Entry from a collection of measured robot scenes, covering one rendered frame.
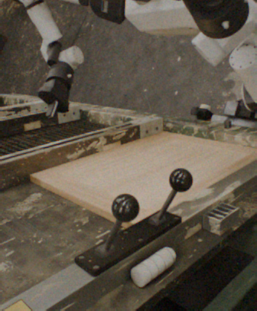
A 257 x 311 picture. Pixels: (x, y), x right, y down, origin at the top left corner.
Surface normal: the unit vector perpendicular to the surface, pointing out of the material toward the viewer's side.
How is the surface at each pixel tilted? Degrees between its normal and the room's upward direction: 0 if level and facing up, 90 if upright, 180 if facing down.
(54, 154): 90
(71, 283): 58
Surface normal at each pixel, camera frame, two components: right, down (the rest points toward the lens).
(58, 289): -0.05, -0.96
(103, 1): -0.38, 0.69
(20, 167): 0.70, 0.16
